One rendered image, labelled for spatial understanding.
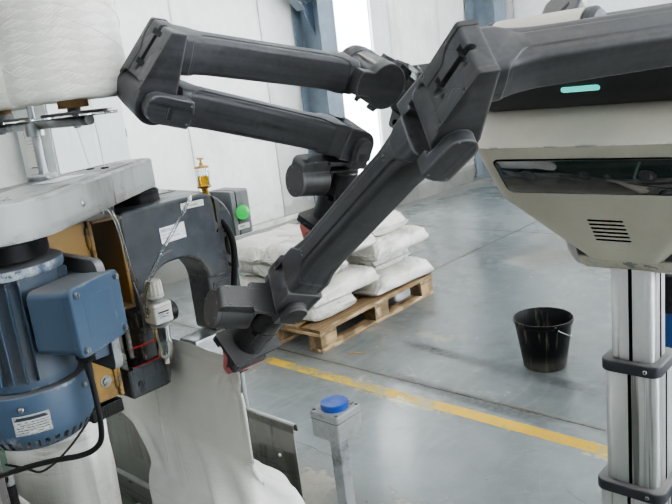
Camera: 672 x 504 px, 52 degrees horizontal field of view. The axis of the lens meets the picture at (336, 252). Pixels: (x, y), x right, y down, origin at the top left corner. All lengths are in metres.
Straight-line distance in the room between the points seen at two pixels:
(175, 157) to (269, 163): 1.09
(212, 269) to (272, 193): 5.55
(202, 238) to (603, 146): 0.72
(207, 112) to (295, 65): 0.15
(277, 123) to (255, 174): 5.66
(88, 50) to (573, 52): 0.61
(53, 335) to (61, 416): 0.13
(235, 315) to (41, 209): 0.31
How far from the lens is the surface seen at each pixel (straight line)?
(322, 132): 1.15
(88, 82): 1.00
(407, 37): 8.68
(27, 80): 1.02
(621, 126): 1.11
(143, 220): 1.27
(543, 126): 1.16
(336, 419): 1.48
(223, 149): 6.51
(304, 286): 0.97
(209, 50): 1.00
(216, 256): 1.36
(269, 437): 1.79
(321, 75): 1.11
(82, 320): 0.92
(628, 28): 0.80
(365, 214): 0.87
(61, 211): 0.98
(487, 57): 0.72
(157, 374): 1.32
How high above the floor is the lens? 1.51
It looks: 14 degrees down
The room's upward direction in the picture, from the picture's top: 7 degrees counter-clockwise
